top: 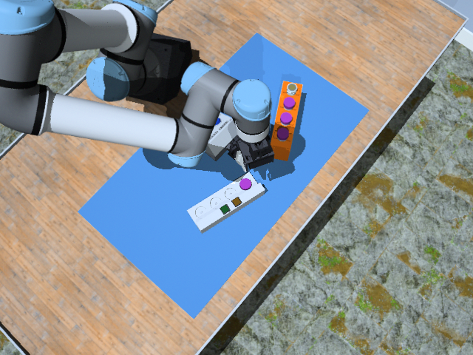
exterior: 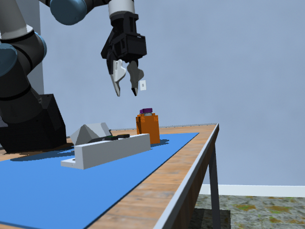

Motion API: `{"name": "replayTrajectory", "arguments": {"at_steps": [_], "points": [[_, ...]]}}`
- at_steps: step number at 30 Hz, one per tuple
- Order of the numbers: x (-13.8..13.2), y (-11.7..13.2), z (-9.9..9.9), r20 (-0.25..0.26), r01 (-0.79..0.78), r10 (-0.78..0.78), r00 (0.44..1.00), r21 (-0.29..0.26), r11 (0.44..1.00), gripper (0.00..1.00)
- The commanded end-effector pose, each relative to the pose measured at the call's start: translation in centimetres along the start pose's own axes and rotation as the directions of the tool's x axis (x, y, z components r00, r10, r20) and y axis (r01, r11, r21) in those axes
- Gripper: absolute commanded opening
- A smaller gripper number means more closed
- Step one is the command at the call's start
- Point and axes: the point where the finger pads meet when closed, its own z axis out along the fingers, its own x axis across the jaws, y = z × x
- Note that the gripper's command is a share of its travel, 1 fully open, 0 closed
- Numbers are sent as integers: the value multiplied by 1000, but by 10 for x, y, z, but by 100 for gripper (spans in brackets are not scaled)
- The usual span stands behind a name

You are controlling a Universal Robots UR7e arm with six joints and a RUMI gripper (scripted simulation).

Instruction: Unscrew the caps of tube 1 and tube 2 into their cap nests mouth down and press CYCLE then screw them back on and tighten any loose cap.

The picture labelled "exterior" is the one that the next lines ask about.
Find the blue flat mat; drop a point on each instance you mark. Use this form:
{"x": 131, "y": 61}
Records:
{"x": 36, "y": 192}

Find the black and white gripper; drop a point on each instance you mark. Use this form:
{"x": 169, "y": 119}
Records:
{"x": 128, "y": 46}

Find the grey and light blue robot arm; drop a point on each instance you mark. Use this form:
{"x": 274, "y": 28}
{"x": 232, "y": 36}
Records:
{"x": 22, "y": 49}

